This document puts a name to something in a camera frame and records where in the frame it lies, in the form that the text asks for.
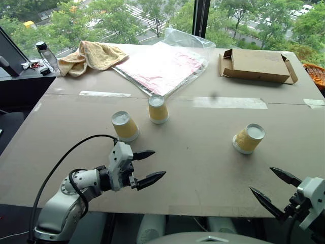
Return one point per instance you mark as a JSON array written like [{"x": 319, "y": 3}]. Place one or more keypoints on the clear plastic bag pink sheets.
[{"x": 162, "y": 66}]

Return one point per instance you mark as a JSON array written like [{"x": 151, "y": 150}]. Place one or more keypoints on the yellow terry towel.
[{"x": 99, "y": 57}]

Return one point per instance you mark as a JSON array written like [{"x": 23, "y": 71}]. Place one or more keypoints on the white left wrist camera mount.
[{"x": 119, "y": 157}]

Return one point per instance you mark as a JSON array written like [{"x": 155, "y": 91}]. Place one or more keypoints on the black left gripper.
[{"x": 130, "y": 179}]

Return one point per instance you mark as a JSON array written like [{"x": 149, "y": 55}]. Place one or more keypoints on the short clear tape strip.
[{"x": 104, "y": 93}]

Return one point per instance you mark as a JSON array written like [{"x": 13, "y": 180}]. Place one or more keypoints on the orange woven basket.
[{"x": 316, "y": 75}]

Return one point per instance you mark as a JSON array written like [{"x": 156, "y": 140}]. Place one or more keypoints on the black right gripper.
[{"x": 299, "y": 206}]

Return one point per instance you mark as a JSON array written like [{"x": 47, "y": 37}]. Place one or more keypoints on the small white red clutter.
[{"x": 29, "y": 65}]

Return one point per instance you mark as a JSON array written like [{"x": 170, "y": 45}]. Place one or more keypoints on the white rounded robot leg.
[
  {"x": 221, "y": 225},
  {"x": 151, "y": 227}
]

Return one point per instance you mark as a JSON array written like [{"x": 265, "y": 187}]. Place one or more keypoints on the black window frame post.
[{"x": 200, "y": 17}]

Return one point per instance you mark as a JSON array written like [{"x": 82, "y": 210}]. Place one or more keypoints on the small tape patch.
[{"x": 314, "y": 103}]

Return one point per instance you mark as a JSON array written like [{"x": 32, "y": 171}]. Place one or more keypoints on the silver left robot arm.
[{"x": 76, "y": 183}]

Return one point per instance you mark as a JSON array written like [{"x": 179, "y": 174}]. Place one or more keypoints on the flat brown cardboard box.
[{"x": 256, "y": 63}]

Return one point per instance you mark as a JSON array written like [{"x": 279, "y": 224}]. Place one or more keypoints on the black monitor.
[{"x": 10, "y": 56}]

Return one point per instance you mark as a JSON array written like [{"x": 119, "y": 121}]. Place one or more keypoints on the yellow paper cup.
[
  {"x": 125, "y": 128},
  {"x": 158, "y": 109},
  {"x": 247, "y": 139}
]

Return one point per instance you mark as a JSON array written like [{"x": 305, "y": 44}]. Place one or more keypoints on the grey robot torso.
[{"x": 210, "y": 239}]

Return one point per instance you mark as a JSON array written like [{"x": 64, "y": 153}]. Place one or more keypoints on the clear water bottle black cap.
[{"x": 48, "y": 57}]

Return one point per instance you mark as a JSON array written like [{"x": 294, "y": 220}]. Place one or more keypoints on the wide clear tape strip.
[{"x": 228, "y": 103}]

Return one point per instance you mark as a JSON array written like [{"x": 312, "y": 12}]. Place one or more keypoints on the black side desk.
[{"x": 25, "y": 87}]

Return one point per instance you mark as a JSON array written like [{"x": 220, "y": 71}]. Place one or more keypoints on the small black round lid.
[{"x": 45, "y": 71}]

